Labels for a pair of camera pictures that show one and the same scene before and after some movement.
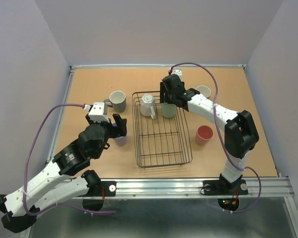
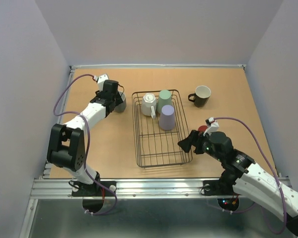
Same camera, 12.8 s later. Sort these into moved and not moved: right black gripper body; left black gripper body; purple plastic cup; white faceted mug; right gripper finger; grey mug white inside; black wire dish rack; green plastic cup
Moved: right black gripper body; purple plastic cup; green plastic cup; right gripper finger; left black gripper body
Not moved: black wire dish rack; grey mug white inside; white faceted mug
